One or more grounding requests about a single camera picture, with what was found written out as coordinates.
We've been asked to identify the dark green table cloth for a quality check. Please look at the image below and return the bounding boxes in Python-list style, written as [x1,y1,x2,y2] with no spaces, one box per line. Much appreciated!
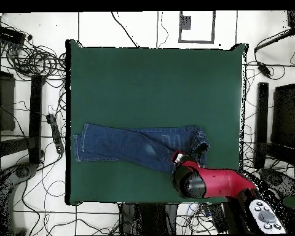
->
[68,40,248,206]

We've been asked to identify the black power adapter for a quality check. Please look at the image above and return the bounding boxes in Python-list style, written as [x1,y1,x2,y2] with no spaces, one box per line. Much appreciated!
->
[256,61,273,79]

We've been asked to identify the black electronics box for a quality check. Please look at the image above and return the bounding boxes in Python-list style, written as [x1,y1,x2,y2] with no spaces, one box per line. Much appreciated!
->
[0,25,27,45]

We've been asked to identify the grey square frame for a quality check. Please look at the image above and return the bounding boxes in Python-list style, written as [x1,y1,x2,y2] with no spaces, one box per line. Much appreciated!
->
[178,10,216,45]

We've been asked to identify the black power strip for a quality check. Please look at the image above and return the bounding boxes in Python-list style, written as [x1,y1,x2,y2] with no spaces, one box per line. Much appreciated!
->
[45,113,65,155]
[208,203,229,234]

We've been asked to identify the black stand base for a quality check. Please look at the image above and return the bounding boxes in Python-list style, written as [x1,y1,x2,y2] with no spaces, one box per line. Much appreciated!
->
[14,163,38,179]
[259,168,295,197]

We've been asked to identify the blue denim jeans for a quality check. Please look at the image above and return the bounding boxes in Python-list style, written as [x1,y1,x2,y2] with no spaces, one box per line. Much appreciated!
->
[73,122,210,174]

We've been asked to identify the black bar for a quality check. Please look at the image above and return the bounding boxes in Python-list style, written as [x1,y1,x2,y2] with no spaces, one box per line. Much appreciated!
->
[253,27,295,53]

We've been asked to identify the wide black panel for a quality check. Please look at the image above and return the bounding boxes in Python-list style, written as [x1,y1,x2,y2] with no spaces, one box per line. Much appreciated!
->
[0,69,16,132]
[270,82,295,149]

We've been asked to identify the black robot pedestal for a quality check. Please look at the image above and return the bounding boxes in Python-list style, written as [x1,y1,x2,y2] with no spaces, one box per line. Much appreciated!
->
[119,203,178,235]

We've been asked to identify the tangle of black cables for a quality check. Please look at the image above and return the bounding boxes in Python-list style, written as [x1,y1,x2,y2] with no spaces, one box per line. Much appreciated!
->
[6,44,66,80]

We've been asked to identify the narrow black panel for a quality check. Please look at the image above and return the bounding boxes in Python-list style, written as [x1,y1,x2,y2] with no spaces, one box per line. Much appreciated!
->
[254,82,270,170]
[28,74,44,165]

